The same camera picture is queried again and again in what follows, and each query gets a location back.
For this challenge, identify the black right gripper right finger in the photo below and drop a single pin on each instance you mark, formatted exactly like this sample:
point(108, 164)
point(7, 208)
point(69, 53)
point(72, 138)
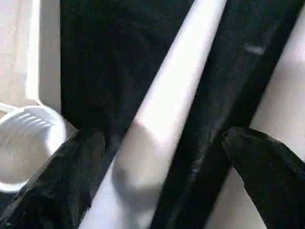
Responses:
point(274, 181)

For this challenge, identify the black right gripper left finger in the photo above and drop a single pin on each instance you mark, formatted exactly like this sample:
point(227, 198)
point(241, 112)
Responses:
point(54, 186)

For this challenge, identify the white plastic table top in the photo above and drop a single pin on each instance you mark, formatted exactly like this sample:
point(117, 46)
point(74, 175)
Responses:
point(23, 59)

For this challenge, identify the black work mat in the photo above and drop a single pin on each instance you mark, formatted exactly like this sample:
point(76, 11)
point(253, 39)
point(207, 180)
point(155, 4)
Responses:
point(95, 59)

